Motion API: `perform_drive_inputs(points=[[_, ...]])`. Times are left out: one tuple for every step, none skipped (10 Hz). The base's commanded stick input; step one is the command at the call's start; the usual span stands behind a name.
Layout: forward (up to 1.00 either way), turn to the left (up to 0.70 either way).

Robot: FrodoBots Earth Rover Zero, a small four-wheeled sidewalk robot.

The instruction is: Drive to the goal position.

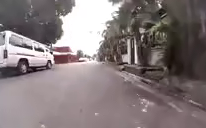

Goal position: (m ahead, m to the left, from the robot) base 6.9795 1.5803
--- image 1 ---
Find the white van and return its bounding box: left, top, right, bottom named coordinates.
left=0, top=30, right=55, bottom=75

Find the white wall with gate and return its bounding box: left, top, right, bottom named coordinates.
left=120, top=35, right=168, bottom=67

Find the grey asphalt road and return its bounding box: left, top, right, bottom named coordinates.
left=0, top=61, right=206, bottom=128

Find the row of trees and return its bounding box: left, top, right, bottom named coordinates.
left=96, top=0, right=179, bottom=64

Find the grey roadside verge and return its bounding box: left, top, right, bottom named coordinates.
left=108, top=61, right=206, bottom=114

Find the dark wall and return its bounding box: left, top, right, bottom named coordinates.
left=165, top=0, right=206, bottom=83

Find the white vehicle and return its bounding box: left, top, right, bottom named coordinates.
left=78, top=57, right=90, bottom=63

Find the red building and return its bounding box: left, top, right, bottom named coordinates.
left=52, top=46, right=79, bottom=65

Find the large dark tree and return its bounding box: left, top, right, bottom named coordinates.
left=0, top=0, right=76, bottom=46

